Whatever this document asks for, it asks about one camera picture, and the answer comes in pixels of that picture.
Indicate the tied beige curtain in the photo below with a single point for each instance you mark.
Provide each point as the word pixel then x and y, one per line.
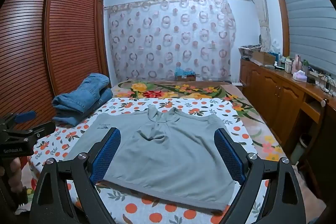
pixel 263 29

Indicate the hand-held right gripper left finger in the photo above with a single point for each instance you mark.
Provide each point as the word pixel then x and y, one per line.
pixel 107 154

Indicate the white jar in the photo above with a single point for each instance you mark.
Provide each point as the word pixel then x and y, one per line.
pixel 288 65

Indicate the pink tissue pack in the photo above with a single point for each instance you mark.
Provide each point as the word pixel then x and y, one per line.
pixel 300 76

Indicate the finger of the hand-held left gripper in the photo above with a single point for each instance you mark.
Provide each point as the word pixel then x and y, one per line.
pixel 25 116
pixel 39 130

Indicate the person's left hand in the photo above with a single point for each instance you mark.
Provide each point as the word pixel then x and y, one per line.
pixel 15 172

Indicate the folded blue jeans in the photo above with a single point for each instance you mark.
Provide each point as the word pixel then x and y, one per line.
pixel 78 100

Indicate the wooden slatted wardrobe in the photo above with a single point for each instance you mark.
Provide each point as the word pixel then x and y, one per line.
pixel 71 43

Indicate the orange print bedsheet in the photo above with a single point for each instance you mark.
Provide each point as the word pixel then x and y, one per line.
pixel 131 209

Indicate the grey pants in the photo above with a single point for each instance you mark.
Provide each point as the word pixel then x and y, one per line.
pixel 170 150

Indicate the circle pattern curtain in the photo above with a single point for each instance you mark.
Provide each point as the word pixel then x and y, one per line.
pixel 168 37

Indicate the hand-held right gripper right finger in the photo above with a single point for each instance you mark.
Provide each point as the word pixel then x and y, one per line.
pixel 228 155

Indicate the grey window blind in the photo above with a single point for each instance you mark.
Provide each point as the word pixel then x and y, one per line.
pixel 309 16

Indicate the basket of clutter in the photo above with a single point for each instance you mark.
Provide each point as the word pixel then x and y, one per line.
pixel 249 50

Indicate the open cardboard box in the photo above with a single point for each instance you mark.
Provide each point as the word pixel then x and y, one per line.
pixel 262 57

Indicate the blue plastic bag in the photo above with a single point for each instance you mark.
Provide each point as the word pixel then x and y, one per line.
pixel 183 71

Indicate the grey trash bin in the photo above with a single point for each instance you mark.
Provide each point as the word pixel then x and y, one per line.
pixel 302 148

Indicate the green cap bottle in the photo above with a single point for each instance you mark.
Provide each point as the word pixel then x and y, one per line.
pixel 305 66

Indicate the small cardboard box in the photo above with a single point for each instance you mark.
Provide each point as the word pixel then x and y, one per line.
pixel 187 77

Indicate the wooden cabinet desk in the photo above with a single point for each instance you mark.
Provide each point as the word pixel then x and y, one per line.
pixel 273 90

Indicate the floral blanket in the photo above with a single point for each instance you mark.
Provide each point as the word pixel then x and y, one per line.
pixel 157 88

